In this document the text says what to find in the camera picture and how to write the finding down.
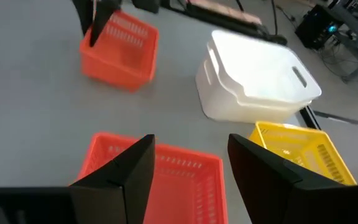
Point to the orange plastic basket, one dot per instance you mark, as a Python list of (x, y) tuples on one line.
[(185, 189), (123, 59)]

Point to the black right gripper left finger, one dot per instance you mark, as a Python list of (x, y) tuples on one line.
[(110, 199)]

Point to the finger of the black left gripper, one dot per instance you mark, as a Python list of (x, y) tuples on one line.
[(102, 18), (84, 14)]

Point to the black computer tower blue light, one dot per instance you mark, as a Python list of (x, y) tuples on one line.
[(317, 28)]

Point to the yellow plastic basket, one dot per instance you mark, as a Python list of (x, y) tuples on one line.
[(291, 140)]

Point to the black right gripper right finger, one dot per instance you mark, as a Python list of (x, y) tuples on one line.
[(284, 199)]

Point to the white plastic bin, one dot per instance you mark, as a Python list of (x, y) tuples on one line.
[(222, 105), (259, 68)]

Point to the gray metal table leg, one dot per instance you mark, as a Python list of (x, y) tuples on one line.
[(357, 37)]

